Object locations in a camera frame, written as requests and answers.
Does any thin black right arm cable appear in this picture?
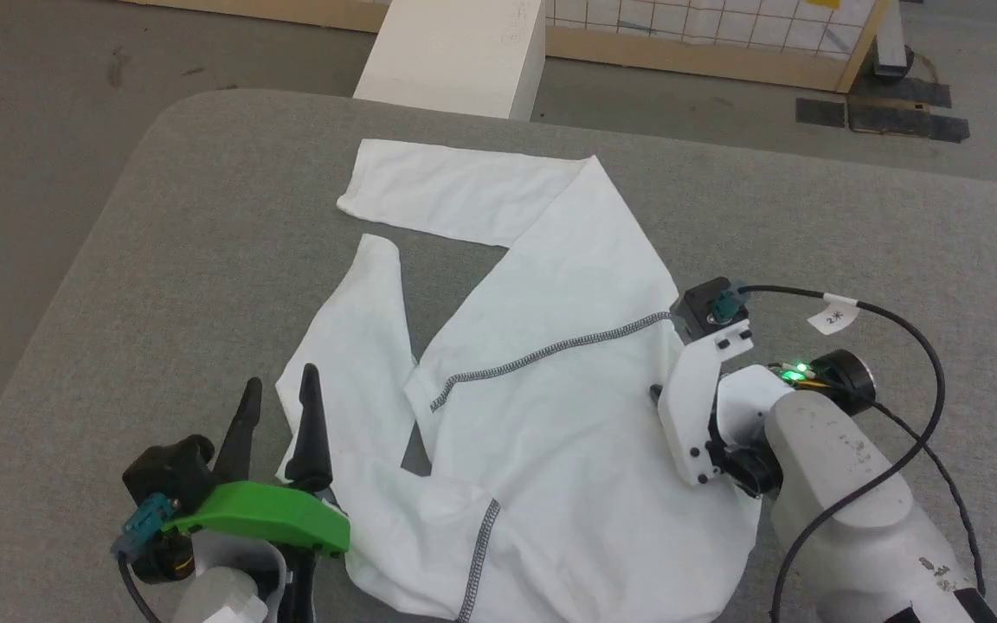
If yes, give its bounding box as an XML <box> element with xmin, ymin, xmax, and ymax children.
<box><xmin>871</xmin><ymin>402</ymin><xmax>984</xmax><ymax>598</ymax></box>

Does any grey metal stand foot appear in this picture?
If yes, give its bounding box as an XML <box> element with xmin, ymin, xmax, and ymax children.
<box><xmin>869</xmin><ymin>0</ymin><xmax>917</xmax><ymax>84</ymax></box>

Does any white wire grid panel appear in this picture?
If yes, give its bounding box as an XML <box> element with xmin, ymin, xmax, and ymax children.
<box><xmin>545</xmin><ymin>0</ymin><xmax>878</xmax><ymax>61</ymax></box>

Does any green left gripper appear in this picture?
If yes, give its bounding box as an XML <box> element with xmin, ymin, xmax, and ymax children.
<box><xmin>161</xmin><ymin>363</ymin><xmax>351</xmax><ymax>623</ymax></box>

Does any white rectangular block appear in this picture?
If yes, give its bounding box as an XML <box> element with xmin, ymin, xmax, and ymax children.
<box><xmin>352</xmin><ymin>0</ymin><xmax>548</xmax><ymax>121</ymax></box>

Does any small black floor tape patch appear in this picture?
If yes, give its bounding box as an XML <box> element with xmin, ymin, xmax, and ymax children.
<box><xmin>796</xmin><ymin>97</ymin><xmax>847</xmax><ymax>130</ymax></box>

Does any large black floor tape patch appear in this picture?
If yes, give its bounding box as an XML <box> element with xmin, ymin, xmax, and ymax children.
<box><xmin>847</xmin><ymin>76</ymin><xmax>972</xmax><ymax>145</ymax></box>

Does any wooden fence frame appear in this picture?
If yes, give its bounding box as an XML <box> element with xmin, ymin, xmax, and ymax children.
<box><xmin>122</xmin><ymin>0</ymin><xmax>894</xmax><ymax>94</ymax></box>

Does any white long-sleeve garment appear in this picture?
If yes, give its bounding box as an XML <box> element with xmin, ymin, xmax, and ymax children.
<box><xmin>276</xmin><ymin>138</ymin><xmax>763</xmax><ymax>623</ymax></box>

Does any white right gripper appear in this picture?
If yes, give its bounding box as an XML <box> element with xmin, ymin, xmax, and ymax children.
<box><xmin>649</xmin><ymin>329</ymin><xmax>790</xmax><ymax>499</ymax></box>

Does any white cable label tag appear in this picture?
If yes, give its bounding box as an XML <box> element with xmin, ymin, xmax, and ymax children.
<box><xmin>807</xmin><ymin>293</ymin><xmax>859</xmax><ymax>335</ymax></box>

